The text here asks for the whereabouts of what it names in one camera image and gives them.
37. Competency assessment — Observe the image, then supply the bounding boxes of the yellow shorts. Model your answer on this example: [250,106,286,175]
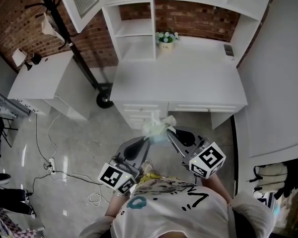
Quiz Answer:
[139,172,162,183]

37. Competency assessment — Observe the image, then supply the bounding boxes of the black floor cable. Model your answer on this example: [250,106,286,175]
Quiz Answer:
[31,170,105,195]

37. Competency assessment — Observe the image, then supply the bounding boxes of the white louvred cabinet door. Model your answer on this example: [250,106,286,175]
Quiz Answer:
[56,0,100,33]

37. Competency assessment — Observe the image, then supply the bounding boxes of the white desk with shelves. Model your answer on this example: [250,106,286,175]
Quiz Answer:
[101,0,275,131]

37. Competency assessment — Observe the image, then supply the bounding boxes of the person's right forearm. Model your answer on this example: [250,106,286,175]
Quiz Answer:
[201,174,233,203]

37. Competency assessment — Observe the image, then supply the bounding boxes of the black bag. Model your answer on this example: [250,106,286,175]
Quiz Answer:
[274,157,298,200]

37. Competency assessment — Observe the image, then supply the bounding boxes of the beige backpack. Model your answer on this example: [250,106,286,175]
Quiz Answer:
[253,164,289,193]

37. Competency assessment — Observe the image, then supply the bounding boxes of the white floor cable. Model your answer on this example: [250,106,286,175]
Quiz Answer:
[47,112,63,161]

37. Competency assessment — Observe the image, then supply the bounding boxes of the potted blue white flowers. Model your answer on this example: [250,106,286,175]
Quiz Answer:
[155,30,180,56]

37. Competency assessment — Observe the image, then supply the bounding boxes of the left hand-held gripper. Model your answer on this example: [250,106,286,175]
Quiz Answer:
[98,136,152,195]

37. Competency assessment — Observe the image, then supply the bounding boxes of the beige hanging bag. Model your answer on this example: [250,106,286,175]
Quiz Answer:
[41,12,64,41]

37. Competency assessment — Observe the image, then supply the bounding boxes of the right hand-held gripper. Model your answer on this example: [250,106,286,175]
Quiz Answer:
[166,126,226,180]

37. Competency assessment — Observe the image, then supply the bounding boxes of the person in printed white shirt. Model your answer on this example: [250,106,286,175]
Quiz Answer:
[79,175,275,238]

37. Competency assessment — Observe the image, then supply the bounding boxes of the white shade table lamp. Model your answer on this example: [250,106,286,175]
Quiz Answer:
[11,48,33,71]

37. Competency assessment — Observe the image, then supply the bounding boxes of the person's left forearm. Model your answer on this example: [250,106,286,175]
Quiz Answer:
[105,192,132,218]

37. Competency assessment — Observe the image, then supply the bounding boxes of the white slipper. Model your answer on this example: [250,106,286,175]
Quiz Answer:
[141,159,154,176]

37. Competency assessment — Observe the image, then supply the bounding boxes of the pack of tissues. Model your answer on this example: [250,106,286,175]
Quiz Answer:
[142,112,177,143]

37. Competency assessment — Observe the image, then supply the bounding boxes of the checkered cloth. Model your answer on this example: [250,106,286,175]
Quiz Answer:
[0,204,44,238]

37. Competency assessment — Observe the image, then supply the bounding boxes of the white side cabinet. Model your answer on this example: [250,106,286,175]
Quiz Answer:
[7,50,91,121]

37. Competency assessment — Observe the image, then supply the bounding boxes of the black coat rack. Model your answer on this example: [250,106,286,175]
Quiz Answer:
[17,0,114,108]

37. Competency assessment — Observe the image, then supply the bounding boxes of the grey metal rack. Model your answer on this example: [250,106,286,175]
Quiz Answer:
[0,85,30,116]

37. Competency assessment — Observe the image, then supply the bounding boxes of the white tall cabinet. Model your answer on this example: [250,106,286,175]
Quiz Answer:
[234,0,298,158]

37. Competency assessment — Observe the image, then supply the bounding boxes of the coiled white cable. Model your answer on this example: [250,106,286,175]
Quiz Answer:
[87,179,111,207]

